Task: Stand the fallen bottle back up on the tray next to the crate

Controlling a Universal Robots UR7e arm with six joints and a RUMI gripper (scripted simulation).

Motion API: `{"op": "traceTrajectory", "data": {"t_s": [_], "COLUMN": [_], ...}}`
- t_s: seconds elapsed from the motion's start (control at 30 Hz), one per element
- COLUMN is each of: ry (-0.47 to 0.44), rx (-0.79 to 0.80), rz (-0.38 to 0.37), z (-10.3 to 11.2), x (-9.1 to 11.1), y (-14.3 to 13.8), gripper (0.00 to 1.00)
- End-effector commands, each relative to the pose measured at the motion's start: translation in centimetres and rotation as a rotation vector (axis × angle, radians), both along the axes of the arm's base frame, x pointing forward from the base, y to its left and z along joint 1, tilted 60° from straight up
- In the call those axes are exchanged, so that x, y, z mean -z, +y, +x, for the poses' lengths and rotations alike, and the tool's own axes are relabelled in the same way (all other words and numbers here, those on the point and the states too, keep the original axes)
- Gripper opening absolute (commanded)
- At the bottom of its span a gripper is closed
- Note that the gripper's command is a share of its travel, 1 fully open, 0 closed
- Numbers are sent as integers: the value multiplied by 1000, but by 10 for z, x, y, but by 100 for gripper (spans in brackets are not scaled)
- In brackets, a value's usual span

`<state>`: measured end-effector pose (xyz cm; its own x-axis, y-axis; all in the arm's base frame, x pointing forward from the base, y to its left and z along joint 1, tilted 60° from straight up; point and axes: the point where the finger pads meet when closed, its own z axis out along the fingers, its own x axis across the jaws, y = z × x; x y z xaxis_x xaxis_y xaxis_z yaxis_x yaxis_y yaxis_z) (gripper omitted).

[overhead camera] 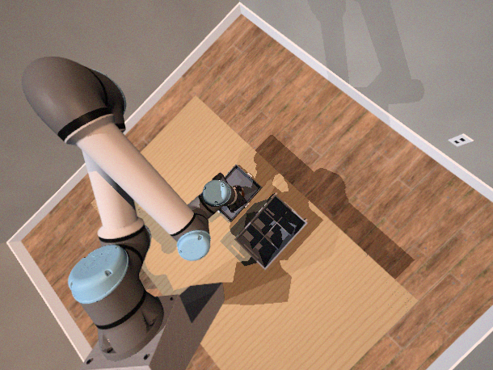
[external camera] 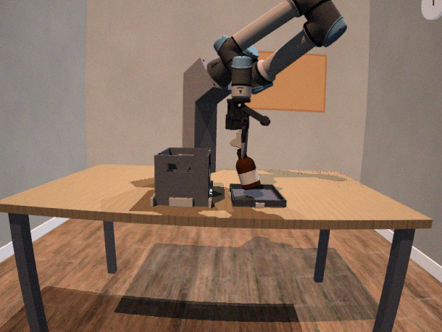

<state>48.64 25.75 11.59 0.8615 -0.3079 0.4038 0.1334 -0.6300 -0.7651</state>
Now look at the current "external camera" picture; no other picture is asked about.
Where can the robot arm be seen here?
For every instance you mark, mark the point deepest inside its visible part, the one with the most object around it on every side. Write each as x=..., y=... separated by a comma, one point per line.
x=323, y=27

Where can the dark brown bottle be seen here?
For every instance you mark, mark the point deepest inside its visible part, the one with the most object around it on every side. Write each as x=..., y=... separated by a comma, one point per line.
x=247, y=172

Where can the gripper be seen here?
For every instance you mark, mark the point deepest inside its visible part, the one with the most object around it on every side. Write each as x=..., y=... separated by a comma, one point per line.
x=233, y=122

